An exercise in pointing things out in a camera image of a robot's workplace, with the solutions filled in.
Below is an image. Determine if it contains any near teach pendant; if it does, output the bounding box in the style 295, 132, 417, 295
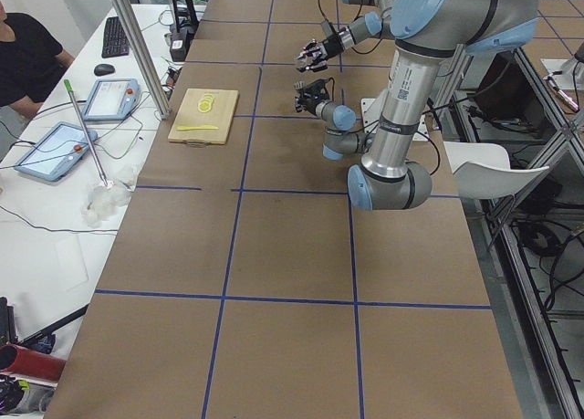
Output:
15, 122, 89, 183

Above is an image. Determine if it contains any red bottle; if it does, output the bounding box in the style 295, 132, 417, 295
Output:
1, 344, 66, 382

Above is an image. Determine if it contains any black computer mouse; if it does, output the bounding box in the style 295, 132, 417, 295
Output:
93, 63, 116, 77

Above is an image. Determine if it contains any aluminium frame post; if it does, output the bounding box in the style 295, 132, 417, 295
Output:
111, 0, 171, 120

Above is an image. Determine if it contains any small glass beaker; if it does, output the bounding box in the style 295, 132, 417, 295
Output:
295, 55, 309, 68

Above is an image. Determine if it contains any bamboo cutting board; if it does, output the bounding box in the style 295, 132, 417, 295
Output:
168, 88, 239, 145

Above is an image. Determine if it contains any white plastic chair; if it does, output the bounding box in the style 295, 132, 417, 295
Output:
443, 141, 549, 200

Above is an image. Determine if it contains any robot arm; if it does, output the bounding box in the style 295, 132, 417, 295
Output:
295, 0, 539, 210
296, 0, 394, 72

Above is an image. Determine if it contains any teach pendant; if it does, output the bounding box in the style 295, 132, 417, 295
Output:
15, 122, 89, 183
82, 79, 141, 122

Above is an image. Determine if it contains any crumpled white tissue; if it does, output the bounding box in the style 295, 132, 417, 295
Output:
81, 164, 140, 227

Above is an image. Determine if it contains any black keyboard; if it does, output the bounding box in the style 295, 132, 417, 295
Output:
101, 16, 130, 58

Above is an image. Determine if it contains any far teach pendant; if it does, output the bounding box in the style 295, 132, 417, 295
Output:
82, 79, 141, 122

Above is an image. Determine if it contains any black camera tripod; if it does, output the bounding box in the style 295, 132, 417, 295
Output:
18, 304, 89, 348

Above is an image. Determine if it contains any black box device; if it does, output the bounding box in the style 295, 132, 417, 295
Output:
170, 26, 194, 62

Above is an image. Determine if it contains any green handled reacher grabber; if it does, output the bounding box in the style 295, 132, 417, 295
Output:
63, 79, 111, 188

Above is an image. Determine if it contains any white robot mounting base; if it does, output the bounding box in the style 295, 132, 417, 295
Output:
360, 95, 429, 141

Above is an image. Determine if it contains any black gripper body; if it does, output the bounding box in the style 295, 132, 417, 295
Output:
320, 33, 345, 58
306, 88, 330, 111

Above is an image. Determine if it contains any person in black shirt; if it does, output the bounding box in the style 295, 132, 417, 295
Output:
1, 10, 75, 120

